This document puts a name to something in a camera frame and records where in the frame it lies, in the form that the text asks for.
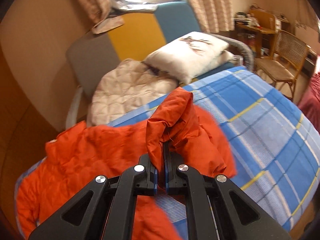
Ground cluttered wooden desk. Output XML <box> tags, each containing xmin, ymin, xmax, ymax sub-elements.
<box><xmin>234</xmin><ymin>5</ymin><xmax>291</xmax><ymax>58</ymax></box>

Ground white bed side rail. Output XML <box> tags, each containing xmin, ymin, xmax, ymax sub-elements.
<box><xmin>65</xmin><ymin>86</ymin><xmax>84</xmax><ymax>129</ymax></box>

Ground white embroidered pillow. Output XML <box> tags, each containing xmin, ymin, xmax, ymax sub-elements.
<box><xmin>144</xmin><ymin>31</ymin><xmax>234</xmax><ymax>85</ymax></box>

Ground orange puffer jacket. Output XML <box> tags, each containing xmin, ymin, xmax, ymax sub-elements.
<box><xmin>16</xmin><ymin>88</ymin><xmax>236</xmax><ymax>238</ymax></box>

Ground grey fuzzy blanket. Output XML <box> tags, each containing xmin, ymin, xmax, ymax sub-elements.
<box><xmin>211</xmin><ymin>34</ymin><xmax>254</xmax><ymax>72</ymax></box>

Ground grey yellow blue headboard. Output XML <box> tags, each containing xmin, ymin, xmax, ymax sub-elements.
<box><xmin>66</xmin><ymin>2</ymin><xmax>201</xmax><ymax>100</ymax></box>

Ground plaid right curtain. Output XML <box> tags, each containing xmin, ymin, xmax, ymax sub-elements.
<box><xmin>187</xmin><ymin>0</ymin><xmax>234</xmax><ymax>33</ymax></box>

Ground plaid curtain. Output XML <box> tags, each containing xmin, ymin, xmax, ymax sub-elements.
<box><xmin>78</xmin><ymin>0</ymin><xmax>125</xmax><ymax>35</ymax></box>
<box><xmin>187</xmin><ymin>0</ymin><xmax>234</xmax><ymax>33</ymax></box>

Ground dark red cloth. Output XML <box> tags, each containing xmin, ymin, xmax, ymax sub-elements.
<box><xmin>298</xmin><ymin>73</ymin><xmax>320</xmax><ymax>132</ymax></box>

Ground blue plaid bed sheet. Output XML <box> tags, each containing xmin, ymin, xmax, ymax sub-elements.
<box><xmin>15</xmin><ymin>67</ymin><xmax>319</xmax><ymax>237</ymax></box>

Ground plaid left curtain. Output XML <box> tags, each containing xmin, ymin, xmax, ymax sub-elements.
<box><xmin>78</xmin><ymin>0</ymin><xmax>125</xmax><ymax>35</ymax></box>

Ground beige quilted jacket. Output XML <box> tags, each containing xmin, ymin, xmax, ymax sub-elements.
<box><xmin>89</xmin><ymin>59</ymin><xmax>178</xmax><ymax>126</ymax></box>

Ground wooden wardrobe panels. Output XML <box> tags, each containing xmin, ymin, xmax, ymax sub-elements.
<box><xmin>1</xmin><ymin>56</ymin><xmax>57</xmax><ymax>239</ymax></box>

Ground wicker wooden chair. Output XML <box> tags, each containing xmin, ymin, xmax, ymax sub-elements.
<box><xmin>254</xmin><ymin>30</ymin><xmax>309</xmax><ymax>101</ymax></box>

